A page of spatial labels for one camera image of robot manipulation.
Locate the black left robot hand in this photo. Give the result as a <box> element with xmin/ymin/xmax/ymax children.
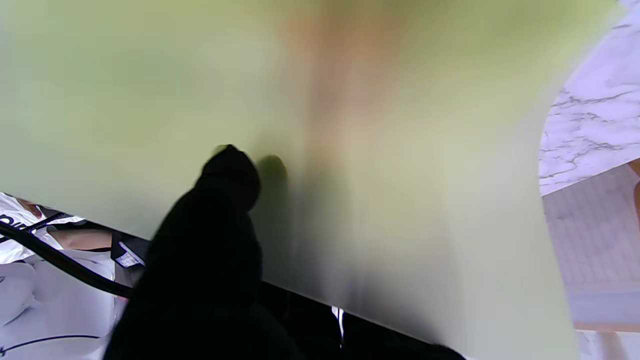
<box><xmin>102</xmin><ymin>145</ymin><xmax>306</xmax><ymax>360</ymax></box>

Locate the white panel with black lettering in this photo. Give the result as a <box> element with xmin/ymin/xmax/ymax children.
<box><xmin>0</xmin><ymin>192</ymin><xmax>88</xmax><ymax>264</ymax></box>

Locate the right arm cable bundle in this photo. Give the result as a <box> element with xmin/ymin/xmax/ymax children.
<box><xmin>0</xmin><ymin>222</ymin><xmax>136</xmax><ymax>300</ymax></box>

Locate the yellow translucent file folder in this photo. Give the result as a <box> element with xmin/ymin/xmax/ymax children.
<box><xmin>0</xmin><ymin>0</ymin><xmax>623</xmax><ymax>360</ymax></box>

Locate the black robot stand base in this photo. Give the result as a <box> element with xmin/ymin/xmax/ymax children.
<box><xmin>260</xmin><ymin>280</ymin><xmax>468</xmax><ymax>360</ymax></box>

